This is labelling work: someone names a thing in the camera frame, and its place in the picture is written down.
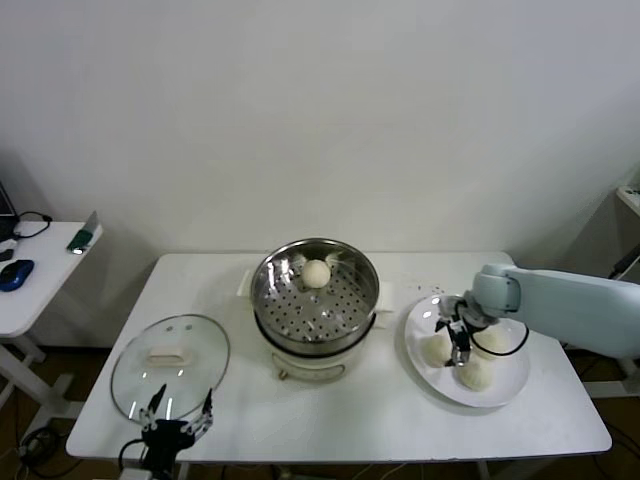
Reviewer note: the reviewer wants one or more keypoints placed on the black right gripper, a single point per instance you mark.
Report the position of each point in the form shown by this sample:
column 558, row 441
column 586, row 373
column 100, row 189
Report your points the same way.
column 465, row 312

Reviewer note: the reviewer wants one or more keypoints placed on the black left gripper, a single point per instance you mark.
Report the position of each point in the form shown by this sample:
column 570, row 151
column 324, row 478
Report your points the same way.
column 165, row 437

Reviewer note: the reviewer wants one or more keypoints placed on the white steamed baozi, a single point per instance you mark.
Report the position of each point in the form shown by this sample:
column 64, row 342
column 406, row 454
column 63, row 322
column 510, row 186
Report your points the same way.
column 316, row 274
column 476, row 377
column 436, row 350
column 495, row 342

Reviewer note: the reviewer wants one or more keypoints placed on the white side table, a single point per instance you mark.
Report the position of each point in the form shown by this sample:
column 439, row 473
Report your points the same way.
column 45, row 270

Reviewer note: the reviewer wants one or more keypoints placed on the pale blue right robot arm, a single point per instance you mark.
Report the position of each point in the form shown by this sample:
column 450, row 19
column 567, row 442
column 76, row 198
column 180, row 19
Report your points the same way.
column 565, row 305

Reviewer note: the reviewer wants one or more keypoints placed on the white shelf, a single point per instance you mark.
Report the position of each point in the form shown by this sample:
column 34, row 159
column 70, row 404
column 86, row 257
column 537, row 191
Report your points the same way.
column 630, row 197

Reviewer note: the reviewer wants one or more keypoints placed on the white electric cooking pot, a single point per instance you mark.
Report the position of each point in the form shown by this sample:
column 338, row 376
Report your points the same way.
column 310, row 367

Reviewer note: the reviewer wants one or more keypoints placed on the white floor frame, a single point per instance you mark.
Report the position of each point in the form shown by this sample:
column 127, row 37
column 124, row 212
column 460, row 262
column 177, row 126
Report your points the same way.
column 607, row 390

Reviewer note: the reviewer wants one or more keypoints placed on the blue computer mouse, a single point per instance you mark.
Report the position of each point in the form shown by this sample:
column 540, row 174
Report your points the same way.
column 15, row 274

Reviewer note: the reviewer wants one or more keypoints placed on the steel steamer basket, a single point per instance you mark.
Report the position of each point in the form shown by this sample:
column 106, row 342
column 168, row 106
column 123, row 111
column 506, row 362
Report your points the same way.
column 345, row 310

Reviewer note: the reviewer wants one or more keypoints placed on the white round plate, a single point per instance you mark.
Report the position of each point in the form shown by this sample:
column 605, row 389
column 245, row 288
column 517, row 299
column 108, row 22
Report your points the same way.
column 425, row 320

